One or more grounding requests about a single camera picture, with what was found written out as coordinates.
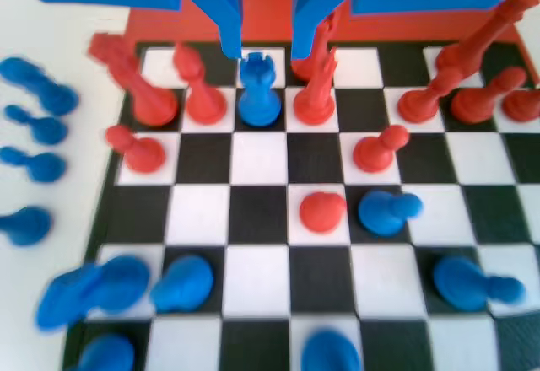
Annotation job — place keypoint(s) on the blue rook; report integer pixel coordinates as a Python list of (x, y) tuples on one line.
[(258, 97)]

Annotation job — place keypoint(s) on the red king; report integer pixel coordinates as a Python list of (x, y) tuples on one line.
[(489, 33)]

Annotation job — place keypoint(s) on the red queen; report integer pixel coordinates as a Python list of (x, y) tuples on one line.
[(152, 101)]

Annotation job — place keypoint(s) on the red pawn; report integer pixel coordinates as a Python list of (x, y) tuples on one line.
[(417, 107), (523, 105), (373, 154), (472, 105), (143, 156), (322, 213)]

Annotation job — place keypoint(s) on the blue knight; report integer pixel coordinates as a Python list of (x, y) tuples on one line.
[(50, 93), (109, 282)]

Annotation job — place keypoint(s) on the red bishop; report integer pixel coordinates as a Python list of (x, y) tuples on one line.
[(204, 101)]

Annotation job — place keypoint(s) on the red knight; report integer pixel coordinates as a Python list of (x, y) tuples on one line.
[(314, 105)]

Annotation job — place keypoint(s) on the blue pawn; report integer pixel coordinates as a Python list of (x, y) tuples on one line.
[(460, 282), (181, 284), (42, 166), (381, 215), (105, 354), (46, 128)]

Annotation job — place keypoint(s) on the black white chessboard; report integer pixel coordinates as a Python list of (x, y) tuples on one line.
[(259, 158)]

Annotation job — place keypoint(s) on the blue bishop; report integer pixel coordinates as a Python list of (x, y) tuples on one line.
[(25, 223), (331, 354)]

